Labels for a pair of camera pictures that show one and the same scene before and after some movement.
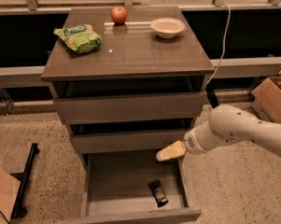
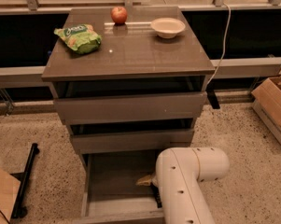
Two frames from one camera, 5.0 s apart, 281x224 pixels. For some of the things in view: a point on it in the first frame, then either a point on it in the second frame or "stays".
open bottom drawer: x=133 y=186 stays
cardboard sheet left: x=5 y=187 stays
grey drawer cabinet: x=130 y=82 stays
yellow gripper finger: x=175 y=150 to x=145 y=181
